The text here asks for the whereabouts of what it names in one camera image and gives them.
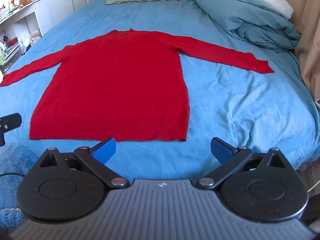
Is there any white wardrobe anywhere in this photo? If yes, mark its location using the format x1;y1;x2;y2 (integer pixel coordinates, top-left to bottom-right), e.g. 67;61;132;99
41;0;93;36

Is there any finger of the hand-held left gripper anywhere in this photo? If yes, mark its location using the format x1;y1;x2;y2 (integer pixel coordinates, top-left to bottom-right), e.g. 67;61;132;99
0;113;23;147

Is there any blue fluffy rug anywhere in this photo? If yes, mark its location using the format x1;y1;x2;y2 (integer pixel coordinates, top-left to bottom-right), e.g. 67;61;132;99
0;144;49;232

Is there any black cable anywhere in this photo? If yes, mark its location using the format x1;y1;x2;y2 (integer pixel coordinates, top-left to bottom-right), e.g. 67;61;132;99
0;172;27;178

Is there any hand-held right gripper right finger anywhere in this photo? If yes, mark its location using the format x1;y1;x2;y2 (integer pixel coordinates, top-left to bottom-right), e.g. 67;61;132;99
196;137;292;190

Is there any clear plastic bag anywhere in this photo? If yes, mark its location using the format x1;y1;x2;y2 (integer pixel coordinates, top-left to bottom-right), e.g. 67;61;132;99
29;29;42;46

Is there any beige curtain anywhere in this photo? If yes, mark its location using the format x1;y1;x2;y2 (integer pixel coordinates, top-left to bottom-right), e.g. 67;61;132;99
262;0;320;105

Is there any white shelf unit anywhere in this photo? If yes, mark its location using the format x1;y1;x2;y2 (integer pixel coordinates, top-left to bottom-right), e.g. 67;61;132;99
0;0;47;77

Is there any blue bed sheet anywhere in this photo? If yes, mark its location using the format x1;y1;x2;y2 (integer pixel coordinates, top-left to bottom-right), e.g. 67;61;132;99
0;0;318;180

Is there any red knit sweater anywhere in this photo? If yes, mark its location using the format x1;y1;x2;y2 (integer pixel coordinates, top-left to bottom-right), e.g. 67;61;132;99
0;28;275;142

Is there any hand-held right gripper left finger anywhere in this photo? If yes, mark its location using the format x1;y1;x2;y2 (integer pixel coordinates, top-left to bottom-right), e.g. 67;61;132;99
38;137;130;189

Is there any long teal bolster pillow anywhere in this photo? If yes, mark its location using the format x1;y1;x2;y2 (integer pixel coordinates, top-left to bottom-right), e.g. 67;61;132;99
194;0;302;53

